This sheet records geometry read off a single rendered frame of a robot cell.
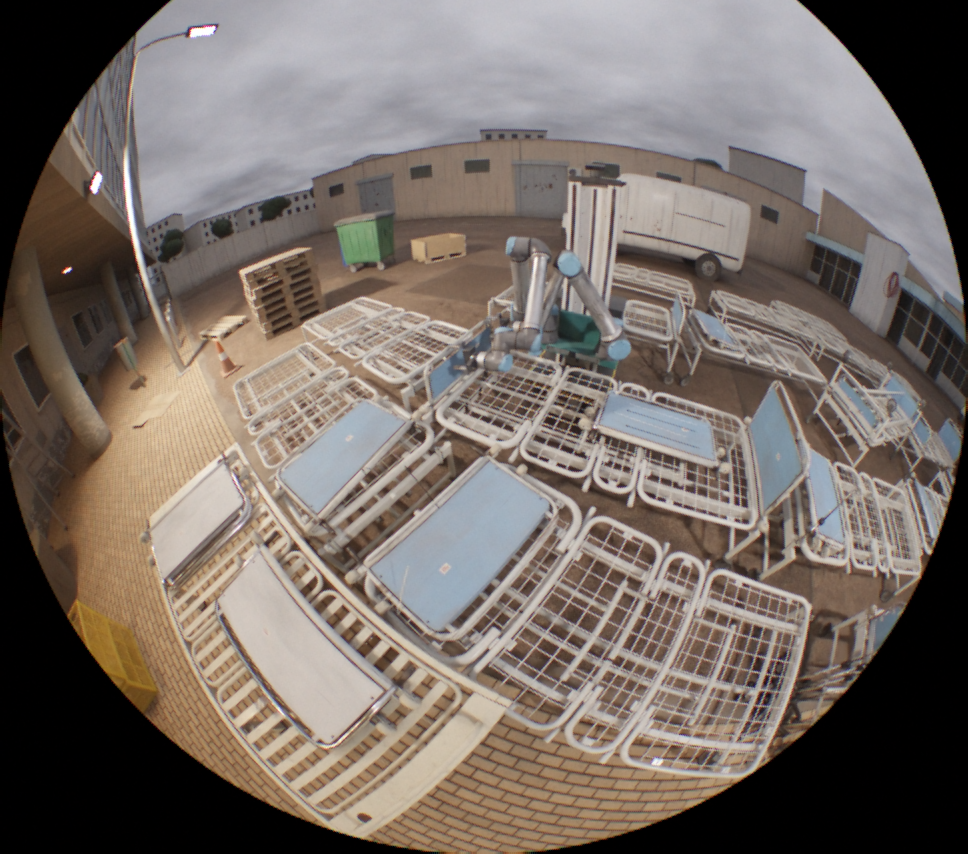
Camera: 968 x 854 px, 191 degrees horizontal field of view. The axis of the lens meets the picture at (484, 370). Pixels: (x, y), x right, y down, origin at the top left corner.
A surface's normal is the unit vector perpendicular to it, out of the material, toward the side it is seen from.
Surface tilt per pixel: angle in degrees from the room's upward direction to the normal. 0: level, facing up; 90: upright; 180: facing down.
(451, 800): 0
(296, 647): 6
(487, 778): 0
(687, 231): 88
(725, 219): 88
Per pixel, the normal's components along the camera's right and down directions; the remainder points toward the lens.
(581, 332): -0.51, 0.51
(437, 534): 0.07, -0.77
